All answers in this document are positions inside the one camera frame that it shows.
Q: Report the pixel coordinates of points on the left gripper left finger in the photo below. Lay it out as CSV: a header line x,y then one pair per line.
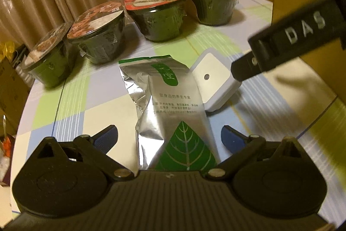
x,y
94,151

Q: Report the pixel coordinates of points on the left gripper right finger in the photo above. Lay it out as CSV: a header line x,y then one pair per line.
x,y
242,149

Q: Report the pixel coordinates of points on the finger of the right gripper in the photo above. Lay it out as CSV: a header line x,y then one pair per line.
x,y
246,67

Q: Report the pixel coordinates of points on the white square plastic case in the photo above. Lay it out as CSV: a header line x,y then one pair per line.
x,y
216,84

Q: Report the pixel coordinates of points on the silver green leaf pouch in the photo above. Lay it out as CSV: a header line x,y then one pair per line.
x,y
173,132

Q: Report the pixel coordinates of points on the brown cardboard box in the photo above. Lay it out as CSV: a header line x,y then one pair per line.
x,y
329,60

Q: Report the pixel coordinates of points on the dark lid noodle bowl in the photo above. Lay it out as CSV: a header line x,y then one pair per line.
x,y
52,59

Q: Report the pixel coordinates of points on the cardboard boxes side pile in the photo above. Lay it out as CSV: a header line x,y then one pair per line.
x,y
14,89

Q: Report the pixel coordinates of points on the red lid noodle bowl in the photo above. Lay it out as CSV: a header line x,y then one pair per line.
x,y
157,20

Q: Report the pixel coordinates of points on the maroon lid noodle bowl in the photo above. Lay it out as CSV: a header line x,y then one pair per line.
x,y
98,32

